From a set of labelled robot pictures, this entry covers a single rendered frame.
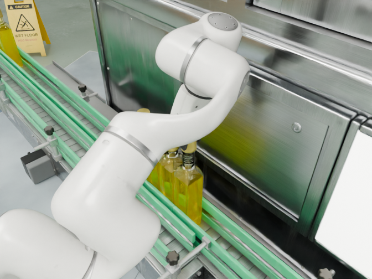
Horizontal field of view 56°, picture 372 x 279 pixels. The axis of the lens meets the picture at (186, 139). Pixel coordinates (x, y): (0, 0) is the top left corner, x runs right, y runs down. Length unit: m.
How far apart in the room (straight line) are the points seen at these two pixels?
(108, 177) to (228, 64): 0.22
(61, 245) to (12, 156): 1.04
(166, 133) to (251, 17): 0.37
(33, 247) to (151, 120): 0.22
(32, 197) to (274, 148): 0.87
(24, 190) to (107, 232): 0.94
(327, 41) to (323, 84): 0.07
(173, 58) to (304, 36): 0.27
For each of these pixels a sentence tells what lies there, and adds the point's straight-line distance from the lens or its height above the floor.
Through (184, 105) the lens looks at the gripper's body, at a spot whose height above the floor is 1.31.
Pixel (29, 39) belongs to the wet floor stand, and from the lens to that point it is 4.10.
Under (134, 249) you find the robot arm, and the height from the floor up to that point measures 1.29.
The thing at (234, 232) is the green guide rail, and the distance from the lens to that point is 0.90.
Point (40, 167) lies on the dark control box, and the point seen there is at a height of 0.82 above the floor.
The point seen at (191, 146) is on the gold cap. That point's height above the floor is 1.17.
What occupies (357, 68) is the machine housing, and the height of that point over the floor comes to 1.39.
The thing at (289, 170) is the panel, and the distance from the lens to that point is 0.79.
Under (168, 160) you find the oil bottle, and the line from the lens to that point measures 0.85.
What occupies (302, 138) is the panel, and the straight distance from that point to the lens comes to 0.73.
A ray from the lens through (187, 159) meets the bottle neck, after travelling 0.79.
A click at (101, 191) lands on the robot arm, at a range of 0.43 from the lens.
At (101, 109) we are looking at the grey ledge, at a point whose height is 0.88.
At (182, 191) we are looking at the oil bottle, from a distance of 0.85.
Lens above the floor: 1.67
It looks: 39 degrees down
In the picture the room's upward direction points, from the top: straight up
